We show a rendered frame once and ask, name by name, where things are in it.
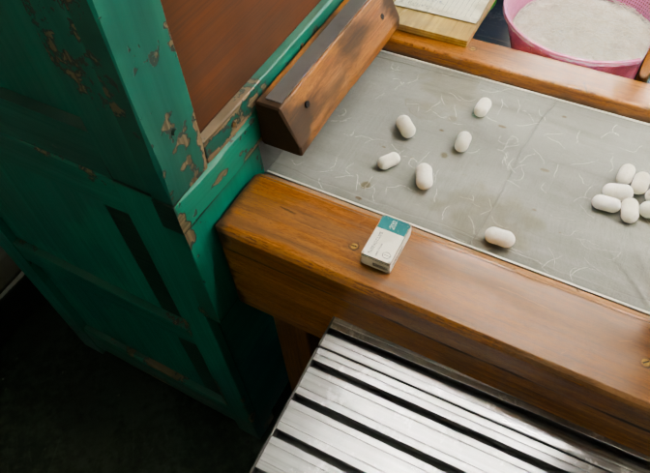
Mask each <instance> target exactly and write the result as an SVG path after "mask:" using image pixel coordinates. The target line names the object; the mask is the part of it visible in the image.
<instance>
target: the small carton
mask: <svg viewBox="0 0 650 473"><path fill-rule="evenodd" d="M411 226H412V224H410V223H407V222H403V221H400V220H398V219H395V218H392V217H390V216H387V215H383V216H382V218H381V220H380V221H379V223H378V225H377V226H376V228H375V229H374V230H373V232H372V234H371V236H370V237H369V240H368V241H367V243H366V245H365V246H364V248H363V250H362V252H361V262H362V263H364V264H366V265H369V266H370V267H373V268H375V269H378V270H380V271H383V272H385V273H387V274H390V273H391V271H392V269H393V267H394V265H395V263H396V261H397V260H398V258H399V255H400V253H401V251H402V250H403V248H404V246H405V244H406V242H407V240H408V238H409V237H410V234H411Z"/></svg>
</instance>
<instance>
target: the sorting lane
mask: <svg viewBox="0 0 650 473"><path fill-rule="evenodd" d="M481 98H489V99H490V100H491V108H490V109H489V111H488V112H487V114H486V115H485V116H484V117H478V116H476V115H475V113H474V108H475V106H476V104H477V103H478V101H479V100H480V99H481ZM401 115H407V116H408V117H409V118H410V120H411V122H412V123H413V125H414V126H415V129H416V132H415V134H414V135H413V136H412V137H409V138H406V137H404V136H402V135H401V133H400V131H399V129H398V127H397V125H396V121H397V119H398V117H399V116H401ZM461 132H469V133H470V134H471V137H472V138H471V142H470V144H469V146H468V149H467V150H466V151H464V152H458V151H457V150H456V149H455V142H456V140H457V137H458V134H459V133H461ZM392 152H396V153H398V154H399V156H400V161H399V163H398V164H397V165H395V166H392V167H390V168H388V169H381V168H379V166H378V164H377V162H378V160H379V158H381V157H383V156H385V155H388V154H390V153H392ZM420 163H427V164H429V165H430V166H431V168H432V180H433V183H432V186H431V187H430V188H429V189H427V190H421V189H419V188H418V187H417V185H416V172H415V170H416V167H417V166H418V165H419V164H420ZM626 163H629V164H632V165H633V166H634V167H635V175H636V174H637V173H638V172H641V171H644V172H647V173H648V174H649V175H650V124H648V123H645V122H641V121H638V120H635V119H631V118H628V117H624V116H620V115H617V114H613V113H610V112H606V111H602V110H599V109H596V108H592V107H589V106H585V105H582V104H578V103H572V102H568V101H564V100H561V99H557V98H553V97H551V96H547V95H544V94H540V93H536V92H533V91H529V90H525V89H522V88H518V87H516V86H512V85H508V84H505V83H501V82H497V81H494V80H490V79H487V78H483V77H479V76H476V75H473V74H467V73H463V72H460V71H456V70H452V69H449V68H445V67H441V66H438V65H434V64H431V63H428V62H424V61H421V60H417V59H413V58H410V57H406V56H402V55H399V54H395V53H393V52H389V51H385V50H382V49H381V50H380V52H379V53H378V54H377V56H376V57H375V58H374V60H373V61H372V62H371V64H370V65H369V66H368V68H367V69H366V70H365V72H364V73H363V74H362V75H361V77H360V78H359V79H358V80H357V82H356V83H355V84H354V85H353V86H352V87H351V88H350V90H349V91H348V93H347V94H346V96H345V97H344V98H343V99H342V101H341V102H340V104H339V105H338V106H337V108H336V109H335V110H334V112H333V113H332V115H331V116H330V117H329V119H328V120H327V122H326V123H325V124H324V126H323V127H322V129H321V130H320V132H319V133H318V134H317V135H316V137H315V138H314V139H313V141H312V143H311V144H310V146H309V148H308V149H307V150H306V152H305V153H304V155H303V156H298V155H295V154H292V153H289V152H287V151H284V150H283V151H282V152H281V154H280V155H279V156H278V157H277V159H276V160H275V161H274V163H273V164H272V165H271V166H270V168H269V169H268V170H267V174H272V175H275V176H277V177H280V178H282V179H284V180H287V181H290V182H292V183H295V184H298V185H300V186H303V187H306V188H309V189H311V190H314V191H317V192H321V193H324V194H326V195H329V196H331V197H333V198H336V199H339V200H341V201H344V202H347V203H349V204H352V205H355V206H357V207H360V208H363V209H365V210H368V211H371V212H373V213H375V214H378V215H380V216H383V215H387V216H390V217H392V218H395V219H398V220H400V221H403V222H407V223H410V224H412V226H411V227H414V228H417V229H419V230H422V231H425V232H426V233H429V234H432V235H434V236H437V237H440V238H442V239H445V240H448V241H450V242H453V243H456V244H458V245H461V246H464V247H467V248H469V249H471V250H474V251H478V252H481V253H483V254H486V255H489V256H491V257H494V258H497V259H499V260H502V261H505V262H507V263H510V264H513V265H515V266H517V267H520V268H522V269H525V270H528V271H530V272H533V273H536V274H538V275H541V276H544V277H546V278H549V279H552V280H554V281H559V282H561V283H564V284H567V285H568V286H571V287H574V288H576V289H579V290H582V291H584V292H587V293H590V294H592V295H595V296H598V297H600V298H603V299H606V300H608V301H610V302H613V303H615V304H618V305H621V306H624V307H626V308H629V309H632V310H636V311H639V312H641V313H644V314H647V315H649V316H650V218H644V217H643V216H642V215H641V214H639V217H638V219H637V221H636V222H633V223H626V222H624V221H623V220H622V219H621V208H620V210H619V211H617V212H615V213H609V212H607V211H603V210H599V209H596V208H594V206H593V205H592V199H593V197H594V196H595V195H598V194H602V188H603V186H604V185H606V184H609V183H614V184H618V183H617V181H616V176H617V173H618V171H619V169H620V167H621V166H622V165H624V164H626ZM493 226H494V227H498V228H501V229H504V230H507V231H511V232H512V233H513V234H514V235H515V238H516V240H515V243H514V244H513V245H512V246H511V247H509V248H503V247H500V246H498V245H494V244H492V243H489V242H488V241H487V240H486V238H485V232H486V230H487V229H488V228H490V227H493Z"/></svg>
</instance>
